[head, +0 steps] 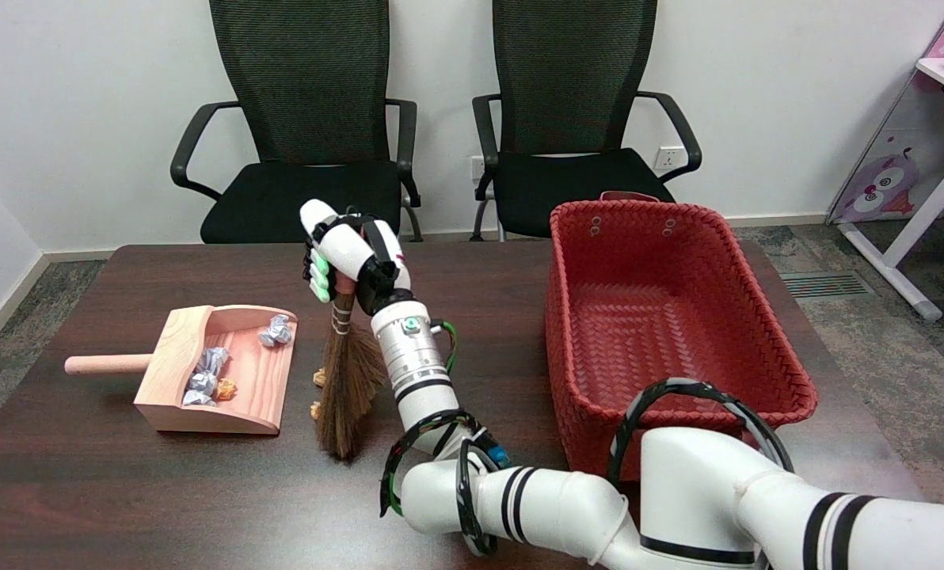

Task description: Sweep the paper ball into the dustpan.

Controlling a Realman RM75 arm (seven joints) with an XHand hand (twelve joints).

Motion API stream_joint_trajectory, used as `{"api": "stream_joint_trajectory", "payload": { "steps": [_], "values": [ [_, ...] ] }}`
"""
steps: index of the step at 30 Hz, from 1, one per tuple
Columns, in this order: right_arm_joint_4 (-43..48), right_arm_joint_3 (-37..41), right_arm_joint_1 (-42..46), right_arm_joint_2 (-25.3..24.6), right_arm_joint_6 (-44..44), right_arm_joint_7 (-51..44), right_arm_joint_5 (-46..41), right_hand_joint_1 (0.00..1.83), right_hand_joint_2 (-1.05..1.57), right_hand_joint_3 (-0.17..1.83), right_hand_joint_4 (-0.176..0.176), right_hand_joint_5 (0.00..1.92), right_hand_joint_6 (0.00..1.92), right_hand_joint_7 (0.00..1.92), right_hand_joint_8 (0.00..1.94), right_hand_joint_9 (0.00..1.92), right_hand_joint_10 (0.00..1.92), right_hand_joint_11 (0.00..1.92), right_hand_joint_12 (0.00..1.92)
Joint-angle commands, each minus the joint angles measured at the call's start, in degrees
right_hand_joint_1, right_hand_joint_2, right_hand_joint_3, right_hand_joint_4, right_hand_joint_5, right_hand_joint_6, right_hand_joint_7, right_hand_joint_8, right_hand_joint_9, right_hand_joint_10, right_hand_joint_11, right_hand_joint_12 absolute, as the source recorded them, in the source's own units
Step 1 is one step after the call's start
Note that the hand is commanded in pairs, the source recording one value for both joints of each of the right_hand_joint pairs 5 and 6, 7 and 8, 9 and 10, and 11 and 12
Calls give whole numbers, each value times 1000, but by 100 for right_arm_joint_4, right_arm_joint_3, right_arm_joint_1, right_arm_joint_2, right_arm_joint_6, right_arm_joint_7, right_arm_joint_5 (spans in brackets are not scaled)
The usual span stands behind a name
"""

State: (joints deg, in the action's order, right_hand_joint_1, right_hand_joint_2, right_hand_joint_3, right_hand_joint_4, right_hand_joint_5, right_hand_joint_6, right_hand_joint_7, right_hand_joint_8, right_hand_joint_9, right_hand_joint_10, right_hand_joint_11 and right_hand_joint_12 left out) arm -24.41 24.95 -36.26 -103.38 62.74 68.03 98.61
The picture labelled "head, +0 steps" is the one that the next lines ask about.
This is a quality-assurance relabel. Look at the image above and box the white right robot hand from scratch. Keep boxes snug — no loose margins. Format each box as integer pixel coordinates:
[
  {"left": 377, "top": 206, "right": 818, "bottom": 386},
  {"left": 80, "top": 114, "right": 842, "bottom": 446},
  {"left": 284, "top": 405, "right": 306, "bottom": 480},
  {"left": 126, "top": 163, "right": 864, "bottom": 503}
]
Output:
[{"left": 299, "top": 198, "right": 413, "bottom": 316}]

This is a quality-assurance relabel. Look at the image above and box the brown straw hand broom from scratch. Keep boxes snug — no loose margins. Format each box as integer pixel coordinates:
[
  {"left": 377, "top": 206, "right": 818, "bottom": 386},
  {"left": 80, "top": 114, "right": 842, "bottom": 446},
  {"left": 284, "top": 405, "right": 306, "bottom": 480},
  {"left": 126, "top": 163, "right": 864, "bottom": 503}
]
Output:
[{"left": 314, "top": 218, "right": 389, "bottom": 462}]

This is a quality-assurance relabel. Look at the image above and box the wooden dustpan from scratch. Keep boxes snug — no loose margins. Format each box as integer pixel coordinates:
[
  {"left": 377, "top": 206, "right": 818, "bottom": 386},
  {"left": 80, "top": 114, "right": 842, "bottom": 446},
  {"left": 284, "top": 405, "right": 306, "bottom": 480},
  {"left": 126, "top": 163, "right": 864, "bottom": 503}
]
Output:
[{"left": 64, "top": 305, "right": 299, "bottom": 436}]

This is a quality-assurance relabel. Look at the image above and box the black mesh office chair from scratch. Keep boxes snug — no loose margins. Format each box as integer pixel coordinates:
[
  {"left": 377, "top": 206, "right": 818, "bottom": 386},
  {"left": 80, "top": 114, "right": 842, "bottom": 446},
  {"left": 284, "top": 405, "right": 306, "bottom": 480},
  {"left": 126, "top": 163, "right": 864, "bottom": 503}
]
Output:
[
  {"left": 169, "top": 0, "right": 424, "bottom": 245},
  {"left": 470, "top": 0, "right": 702, "bottom": 242}
]

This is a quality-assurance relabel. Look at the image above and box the red woven basket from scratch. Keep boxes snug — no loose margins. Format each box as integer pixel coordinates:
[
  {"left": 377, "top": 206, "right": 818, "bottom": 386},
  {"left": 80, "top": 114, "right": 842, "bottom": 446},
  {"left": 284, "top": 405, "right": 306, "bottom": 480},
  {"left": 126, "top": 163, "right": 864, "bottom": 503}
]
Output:
[{"left": 543, "top": 190, "right": 820, "bottom": 484}]

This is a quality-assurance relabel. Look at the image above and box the grey floor vent grille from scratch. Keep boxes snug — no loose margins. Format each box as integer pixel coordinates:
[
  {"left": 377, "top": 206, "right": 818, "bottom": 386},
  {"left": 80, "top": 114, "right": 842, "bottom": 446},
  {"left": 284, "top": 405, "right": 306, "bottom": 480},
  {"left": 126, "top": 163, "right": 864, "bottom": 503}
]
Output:
[{"left": 779, "top": 272, "right": 877, "bottom": 299}]

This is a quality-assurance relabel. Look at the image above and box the owl print side panel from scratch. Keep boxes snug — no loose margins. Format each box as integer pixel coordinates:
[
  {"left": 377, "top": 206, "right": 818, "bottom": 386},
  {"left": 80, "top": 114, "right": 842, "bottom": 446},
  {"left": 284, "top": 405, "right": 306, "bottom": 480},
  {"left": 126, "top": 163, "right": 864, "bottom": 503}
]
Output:
[{"left": 827, "top": 75, "right": 944, "bottom": 226}]

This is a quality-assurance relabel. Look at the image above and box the black sleeved cable loop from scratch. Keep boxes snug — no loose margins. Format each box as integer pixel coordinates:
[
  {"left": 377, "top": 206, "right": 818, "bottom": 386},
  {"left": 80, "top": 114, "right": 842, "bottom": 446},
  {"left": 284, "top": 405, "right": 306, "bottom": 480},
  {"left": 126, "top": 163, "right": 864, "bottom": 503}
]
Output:
[{"left": 607, "top": 378, "right": 795, "bottom": 485}]

